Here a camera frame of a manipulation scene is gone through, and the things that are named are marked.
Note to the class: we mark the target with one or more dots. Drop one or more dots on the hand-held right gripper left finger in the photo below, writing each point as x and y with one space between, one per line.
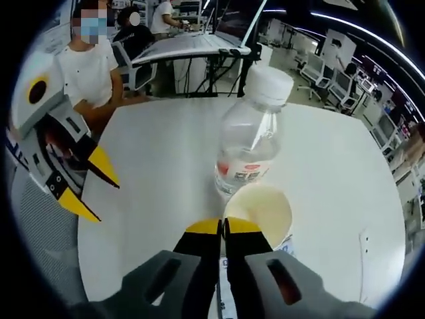
159 282

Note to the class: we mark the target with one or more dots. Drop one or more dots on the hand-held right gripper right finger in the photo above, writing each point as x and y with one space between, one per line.
282 282

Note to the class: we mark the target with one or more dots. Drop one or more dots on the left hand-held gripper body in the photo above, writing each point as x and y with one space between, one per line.
36 109

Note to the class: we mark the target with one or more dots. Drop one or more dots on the blue wipes packet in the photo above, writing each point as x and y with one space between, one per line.
287 246

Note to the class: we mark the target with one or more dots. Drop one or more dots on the white leaf-print paper cup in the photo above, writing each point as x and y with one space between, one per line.
262 212

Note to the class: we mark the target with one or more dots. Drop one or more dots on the clear plastic water bottle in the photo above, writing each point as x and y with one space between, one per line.
249 143

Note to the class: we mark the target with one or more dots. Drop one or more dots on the person's white printed shirt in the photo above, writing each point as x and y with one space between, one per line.
16 153

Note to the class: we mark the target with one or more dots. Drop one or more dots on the white table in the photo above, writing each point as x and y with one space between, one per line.
159 166

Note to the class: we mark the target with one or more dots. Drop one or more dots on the white inset power strip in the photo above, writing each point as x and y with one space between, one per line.
364 262

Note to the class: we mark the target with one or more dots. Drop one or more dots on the white office chair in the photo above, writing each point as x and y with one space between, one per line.
318 71
343 88
139 74

